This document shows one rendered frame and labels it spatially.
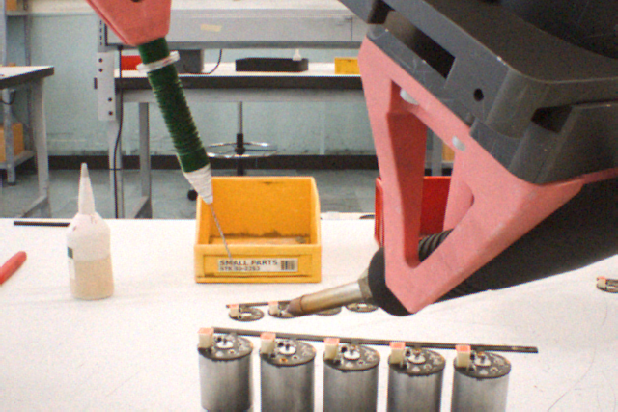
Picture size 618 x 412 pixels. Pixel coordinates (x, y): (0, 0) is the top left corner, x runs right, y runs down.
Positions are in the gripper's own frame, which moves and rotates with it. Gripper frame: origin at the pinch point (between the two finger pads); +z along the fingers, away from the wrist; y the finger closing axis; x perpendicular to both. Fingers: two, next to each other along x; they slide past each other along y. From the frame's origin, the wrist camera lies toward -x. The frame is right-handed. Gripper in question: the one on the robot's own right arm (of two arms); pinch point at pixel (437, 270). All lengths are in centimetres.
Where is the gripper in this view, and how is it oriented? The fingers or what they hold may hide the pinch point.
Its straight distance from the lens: 23.8
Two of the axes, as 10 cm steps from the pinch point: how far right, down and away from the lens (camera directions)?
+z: -2.7, 7.9, 5.6
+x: 5.2, 6.0, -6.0
